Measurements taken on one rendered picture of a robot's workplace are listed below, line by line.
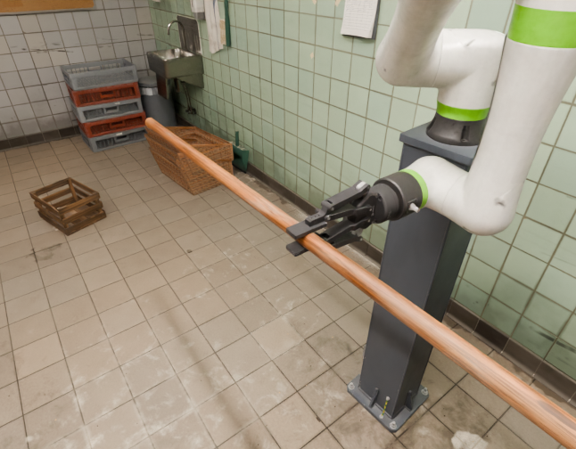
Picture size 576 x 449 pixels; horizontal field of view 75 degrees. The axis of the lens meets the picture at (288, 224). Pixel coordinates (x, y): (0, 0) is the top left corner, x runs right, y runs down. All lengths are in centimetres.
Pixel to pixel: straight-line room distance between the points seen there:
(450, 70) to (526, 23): 34
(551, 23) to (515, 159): 21
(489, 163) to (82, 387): 185
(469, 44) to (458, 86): 9
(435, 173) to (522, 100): 22
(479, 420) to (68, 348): 192
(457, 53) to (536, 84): 33
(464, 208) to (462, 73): 34
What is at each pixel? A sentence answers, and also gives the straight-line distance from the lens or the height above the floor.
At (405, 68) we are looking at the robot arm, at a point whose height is 138.
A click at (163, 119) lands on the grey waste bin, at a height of 16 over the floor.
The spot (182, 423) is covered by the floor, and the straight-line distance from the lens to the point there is 183.
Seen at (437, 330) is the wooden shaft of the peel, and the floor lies 120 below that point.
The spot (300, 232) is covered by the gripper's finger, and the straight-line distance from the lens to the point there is 64.
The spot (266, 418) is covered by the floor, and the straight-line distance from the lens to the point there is 179.
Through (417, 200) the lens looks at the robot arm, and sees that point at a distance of 80.
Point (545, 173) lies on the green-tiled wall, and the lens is 175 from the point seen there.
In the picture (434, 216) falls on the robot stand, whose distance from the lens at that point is 111.
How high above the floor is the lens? 158
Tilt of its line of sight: 35 degrees down
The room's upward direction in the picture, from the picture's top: straight up
